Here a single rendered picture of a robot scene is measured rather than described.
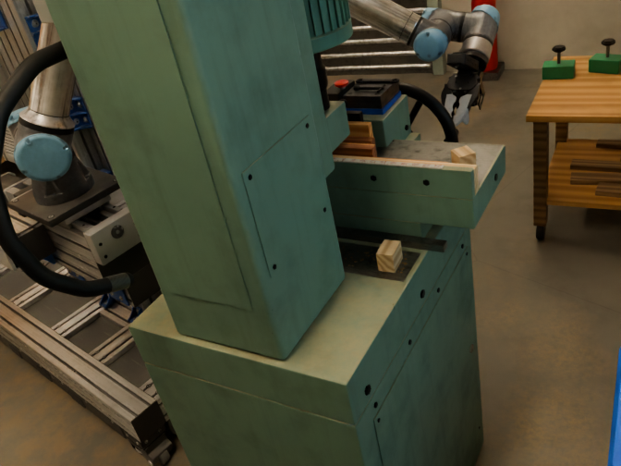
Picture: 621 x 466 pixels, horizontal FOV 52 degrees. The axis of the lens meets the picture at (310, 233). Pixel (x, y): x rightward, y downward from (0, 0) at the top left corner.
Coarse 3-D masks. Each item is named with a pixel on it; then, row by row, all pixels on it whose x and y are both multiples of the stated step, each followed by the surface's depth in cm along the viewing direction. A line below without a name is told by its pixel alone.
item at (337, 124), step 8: (336, 104) 118; (344, 104) 119; (328, 112) 115; (336, 112) 116; (344, 112) 119; (328, 120) 114; (336, 120) 117; (344, 120) 119; (328, 128) 114; (336, 128) 117; (344, 128) 120; (336, 136) 118; (344, 136) 120; (336, 144) 118
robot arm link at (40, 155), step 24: (48, 24) 130; (48, 72) 133; (72, 72) 136; (48, 96) 135; (72, 96) 139; (24, 120) 136; (48, 120) 136; (72, 120) 143; (24, 144) 134; (48, 144) 136; (24, 168) 137; (48, 168) 139
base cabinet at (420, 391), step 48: (432, 288) 119; (432, 336) 121; (192, 384) 112; (384, 384) 103; (432, 384) 125; (480, 384) 160; (192, 432) 123; (240, 432) 114; (288, 432) 105; (336, 432) 98; (384, 432) 105; (432, 432) 129; (480, 432) 166
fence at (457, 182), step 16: (336, 176) 118; (352, 176) 116; (368, 176) 114; (384, 176) 112; (400, 176) 111; (416, 176) 109; (432, 176) 107; (448, 176) 106; (464, 176) 104; (400, 192) 113; (416, 192) 111; (432, 192) 109; (448, 192) 108; (464, 192) 106
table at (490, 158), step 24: (408, 144) 128; (432, 144) 126; (456, 144) 124; (480, 144) 123; (480, 168) 115; (504, 168) 122; (336, 192) 120; (360, 192) 117; (384, 192) 114; (480, 192) 109; (384, 216) 117; (408, 216) 115; (432, 216) 112; (456, 216) 110; (480, 216) 111
